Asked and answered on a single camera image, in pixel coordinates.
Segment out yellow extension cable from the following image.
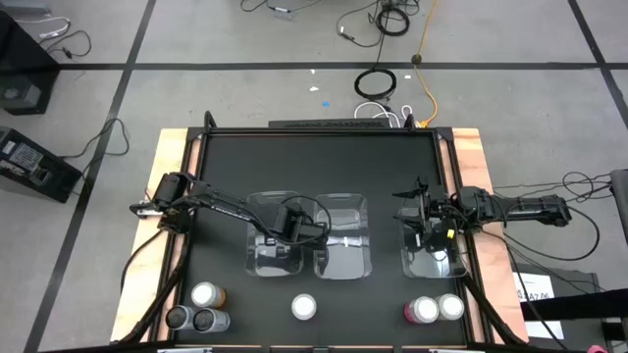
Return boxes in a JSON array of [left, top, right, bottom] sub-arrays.
[[413, 0, 441, 128]]

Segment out white paper sheet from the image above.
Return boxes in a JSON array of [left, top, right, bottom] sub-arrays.
[[512, 272, 565, 340]]

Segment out black cabinet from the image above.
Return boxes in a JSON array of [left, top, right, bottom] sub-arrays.
[[0, 9, 61, 117]]

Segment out thin black cable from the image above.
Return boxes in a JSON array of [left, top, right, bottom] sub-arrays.
[[58, 117, 131, 161], [336, 0, 384, 49], [38, 29, 93, 60]]

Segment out grey post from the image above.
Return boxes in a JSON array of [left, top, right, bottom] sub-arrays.
[[609, 169, 628, 231]]

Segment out black floor mat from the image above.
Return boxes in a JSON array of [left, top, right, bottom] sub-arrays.
[[512, 264, 607, 353]]

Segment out looped black cable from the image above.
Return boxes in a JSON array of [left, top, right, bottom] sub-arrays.
[[493, 171, 614, 203]]

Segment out coiled black cable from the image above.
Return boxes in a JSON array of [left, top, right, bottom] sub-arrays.
[[353, 68, 397, 102]]

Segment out grey soda can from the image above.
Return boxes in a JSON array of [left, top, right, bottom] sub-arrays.
[[165, 304, 195, 331], [192, 307, 232, 334]]

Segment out white cable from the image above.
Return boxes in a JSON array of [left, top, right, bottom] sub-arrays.
[[17, 17, 73, 40], [353, 101, 413, 127]]

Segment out long black cable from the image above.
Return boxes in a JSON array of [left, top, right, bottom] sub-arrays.
[[504, 205, 602, 264]]

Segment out black cable with grey adapter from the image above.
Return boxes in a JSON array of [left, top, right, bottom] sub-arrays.
[[238, 0, 323, 21]]

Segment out black strap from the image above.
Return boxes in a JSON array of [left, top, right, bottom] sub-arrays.
[[519, 287, 628, 323]]

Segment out black computer box with labels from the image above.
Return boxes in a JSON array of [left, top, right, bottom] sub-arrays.
[[0, 126, 83, 204]]

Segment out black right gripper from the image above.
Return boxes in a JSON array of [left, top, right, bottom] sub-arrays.
[[392, 176, 462, 246]]

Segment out black cable bundle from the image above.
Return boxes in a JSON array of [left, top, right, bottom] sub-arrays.
[[458, 272, 529, 347], [120, 227, 192, 344]]

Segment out plywood table board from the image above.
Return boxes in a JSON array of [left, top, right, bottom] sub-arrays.
[[110, 127, 530, 344]]

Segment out clear plastic bin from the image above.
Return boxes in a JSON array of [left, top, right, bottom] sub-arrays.
[[243, 190, 306, 278], [399, 195, 469, 280], [312, 192, 374, 281]]

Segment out pink and white soda can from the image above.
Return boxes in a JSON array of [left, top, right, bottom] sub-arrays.
[[290, 292, 319, 322], [403, 295, 441, 326]]

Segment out black cable coil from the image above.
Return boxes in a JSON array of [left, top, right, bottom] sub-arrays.
[[375, 5, 411, 38]]

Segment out orange and white soda can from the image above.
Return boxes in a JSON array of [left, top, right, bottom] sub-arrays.
[[436, 292, 466, 323], [189, 281, 228, 310]]

